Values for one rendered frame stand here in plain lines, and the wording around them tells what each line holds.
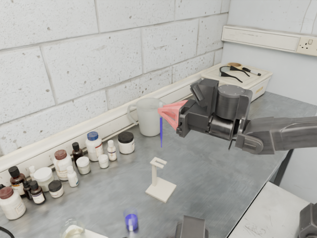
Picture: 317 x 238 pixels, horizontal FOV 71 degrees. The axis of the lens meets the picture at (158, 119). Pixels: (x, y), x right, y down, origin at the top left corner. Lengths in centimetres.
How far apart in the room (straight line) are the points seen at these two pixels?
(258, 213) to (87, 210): 55
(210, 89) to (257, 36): 110
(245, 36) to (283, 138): 116
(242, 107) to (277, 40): 106
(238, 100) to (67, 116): 68
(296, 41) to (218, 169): 90
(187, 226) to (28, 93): 68
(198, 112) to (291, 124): 19
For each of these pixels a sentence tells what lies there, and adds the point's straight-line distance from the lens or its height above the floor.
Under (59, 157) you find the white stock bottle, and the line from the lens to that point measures 85.
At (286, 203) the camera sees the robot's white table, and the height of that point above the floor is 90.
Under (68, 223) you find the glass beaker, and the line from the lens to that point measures 60.
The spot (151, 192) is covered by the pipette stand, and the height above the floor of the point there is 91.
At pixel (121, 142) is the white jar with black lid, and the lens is 93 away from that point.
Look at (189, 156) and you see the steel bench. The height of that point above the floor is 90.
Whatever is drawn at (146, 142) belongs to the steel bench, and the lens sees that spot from 102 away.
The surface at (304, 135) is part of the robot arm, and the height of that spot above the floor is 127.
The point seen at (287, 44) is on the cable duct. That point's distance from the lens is 152.
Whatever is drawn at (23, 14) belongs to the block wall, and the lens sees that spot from 83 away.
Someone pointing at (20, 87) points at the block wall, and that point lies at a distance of 86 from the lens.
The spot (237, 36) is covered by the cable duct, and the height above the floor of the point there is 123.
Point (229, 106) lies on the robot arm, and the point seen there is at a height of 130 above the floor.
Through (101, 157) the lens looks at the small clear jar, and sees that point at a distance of 90.
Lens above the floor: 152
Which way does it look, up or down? 32 degrees down
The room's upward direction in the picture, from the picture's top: straight up
